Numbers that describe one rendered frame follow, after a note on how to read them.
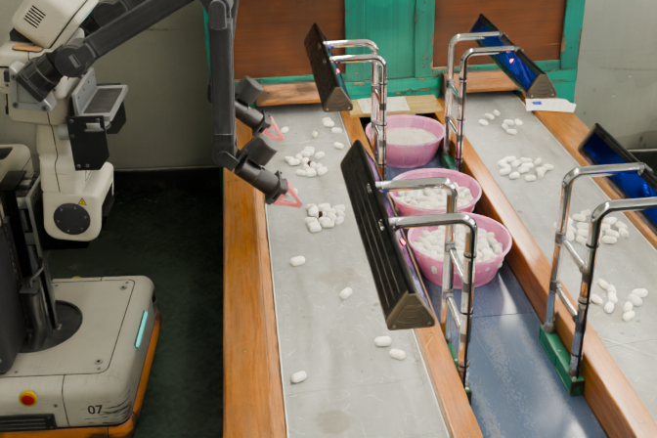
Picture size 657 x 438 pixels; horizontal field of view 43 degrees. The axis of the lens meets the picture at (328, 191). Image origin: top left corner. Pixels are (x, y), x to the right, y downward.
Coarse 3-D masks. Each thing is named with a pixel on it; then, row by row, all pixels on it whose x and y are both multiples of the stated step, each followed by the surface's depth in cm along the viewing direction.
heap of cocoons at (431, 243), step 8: (424, 232) 222; (432, 232) 222; (440, 232) 222; (456, 232) 222; (464, 232) 223; (480, 232) 222; (416, 240) 219; (424, 240) 218; (432, 240) 219; (440, 240) 218; (456, 240) 217; (464, 240) 219; (480, 240) 218; (488, 240) 218; (496, 240) 217; (416, 248) 214; (424, 248) 214; (432, 248) 214; (440, 248) 214; (480, 248) 215; (488, 248) 214; (496, 248) 214; (432, 256) 211; (440, 256) 211; (480, 256) 211; (488, 256) 210; (496, 256) 210; (432, 272) 208
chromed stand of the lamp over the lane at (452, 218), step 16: (368, 192) 164; (384, 192) 165; (448, 192) 166; (448, 208) 168; (400, 224) 151; (416, 224) 151; (432, 224) 151; (448, 224) 152; (464, 224) 152; (448, 240) 171; (448, 256) 173; (464, 256) 156; (448, 272) 175; (464, 272) 158; (448, 288) 177; (464, 288) 159; (448, 304) 175; (464, 304) 161; (448, 320) 181; (464, 320) 162; (448, 336) 183; (464, 336) 164; (464, 352) 166; (464, 368) 167; (464, 384) 169
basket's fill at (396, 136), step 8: (392, 128) 289; (400, 128) 288; (392, 136) 281; (400, 136) 281; (408, 136) 281; (416, 136) 281; (424, 136) 282; (432, 136) 283; (400, 144) 275; (408, 144) 275; (416, 144) 277
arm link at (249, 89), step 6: (246, 78) 251; (240, 84) 251; (246, 84) 251; (252, 84) 250; (258, 84) 254; (240, 90) 252; (246, 90) 251; (252, 90) 251; (258, 90) 251; (210, 96) 250; (240, 96) 252; (246, 96) 252; (252, 96) 252; (246, 102) 253; (252, 102) 254
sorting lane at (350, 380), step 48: (288, 144) 277; (336, 192) 245; (288, 240) 220; (336, 240) 220; (288, 288) 200; (336, 288) 199; (288, 336) 183; (336, 336) 182; (288, 384) 169; (336, 384) 168; (384, 384) 168; (288, 432) 156; (336, 432) 156; (384, 432) 156; (432, 432) 156
